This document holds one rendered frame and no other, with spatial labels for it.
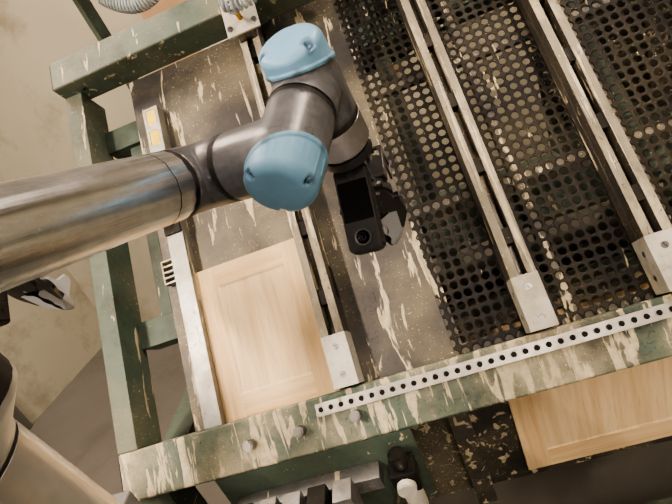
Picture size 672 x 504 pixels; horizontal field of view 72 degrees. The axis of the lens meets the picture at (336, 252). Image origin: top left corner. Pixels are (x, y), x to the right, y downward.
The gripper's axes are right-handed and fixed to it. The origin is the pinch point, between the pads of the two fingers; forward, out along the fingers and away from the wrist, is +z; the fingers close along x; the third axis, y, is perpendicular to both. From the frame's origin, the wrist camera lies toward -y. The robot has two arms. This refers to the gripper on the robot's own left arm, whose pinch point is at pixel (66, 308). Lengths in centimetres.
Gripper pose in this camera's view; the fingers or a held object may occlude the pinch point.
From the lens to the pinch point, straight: 108.9
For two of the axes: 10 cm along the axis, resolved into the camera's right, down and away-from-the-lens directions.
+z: 3.9, 5.2, 7.6
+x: -9.2, 2.4, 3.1
